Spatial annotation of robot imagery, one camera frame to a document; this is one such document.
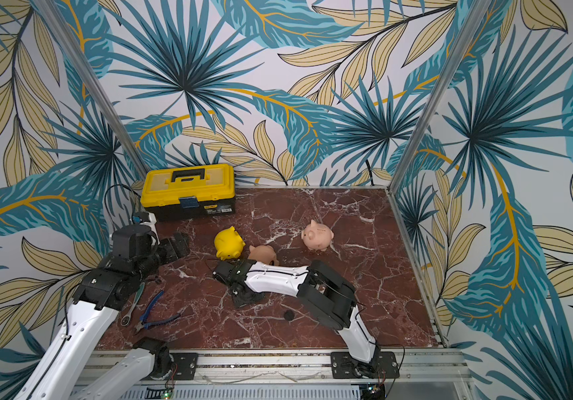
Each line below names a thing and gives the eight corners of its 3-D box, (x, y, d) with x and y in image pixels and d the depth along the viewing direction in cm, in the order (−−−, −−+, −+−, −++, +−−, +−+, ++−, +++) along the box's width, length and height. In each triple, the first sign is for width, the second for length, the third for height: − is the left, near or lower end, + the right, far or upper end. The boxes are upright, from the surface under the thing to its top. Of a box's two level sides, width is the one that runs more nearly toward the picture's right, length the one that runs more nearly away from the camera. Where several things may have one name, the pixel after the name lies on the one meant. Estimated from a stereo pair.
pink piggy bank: (298, 245, 103) (299, 231, 95) (313, 231, 107) (315, 217, 99) (316, 259, 99) (319, 246, 91) (330, 245, 103) (334, 231, 95)
